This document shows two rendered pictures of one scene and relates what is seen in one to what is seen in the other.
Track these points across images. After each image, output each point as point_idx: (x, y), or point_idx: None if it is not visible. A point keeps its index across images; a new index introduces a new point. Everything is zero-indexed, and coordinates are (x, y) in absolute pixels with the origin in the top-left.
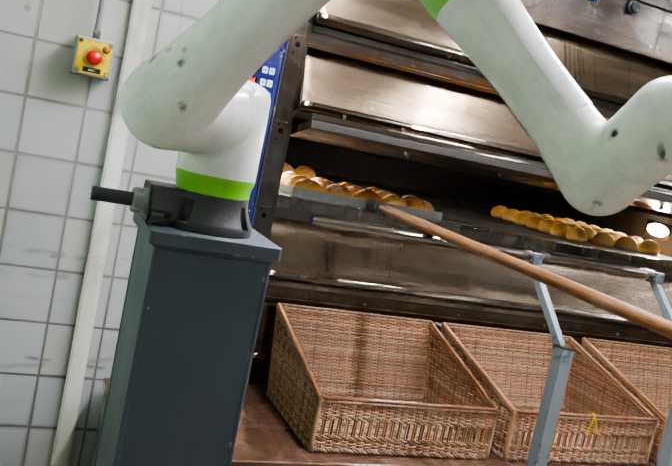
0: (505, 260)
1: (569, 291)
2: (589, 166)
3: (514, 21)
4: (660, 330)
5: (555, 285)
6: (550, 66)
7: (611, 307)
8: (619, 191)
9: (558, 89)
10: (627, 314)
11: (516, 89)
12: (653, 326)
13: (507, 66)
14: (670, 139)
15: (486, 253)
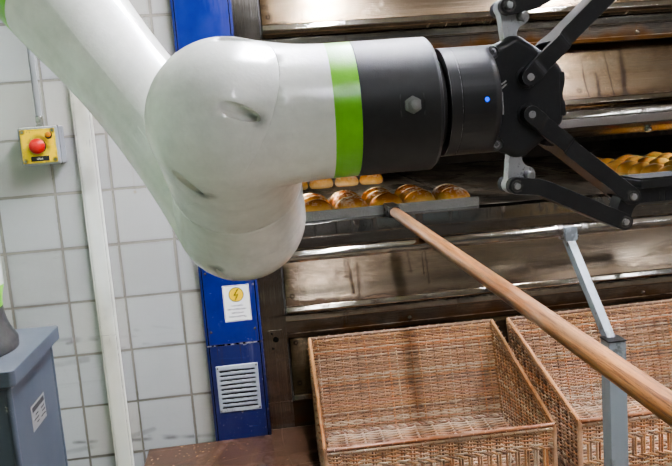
0: (464, 266)
1: (510, 304)
2: (176, 217)
3: (72, 19)
4: (585, 360)
5: (499, 296)
6: (125, 71)
7: (542, 326)
8: (221, 248)
9: (134, 104)
10: (555, 336)
11: (98, 118)
12: (578, 354)
13: (79, 88)
14: (178, 163)
15: (451, 258)
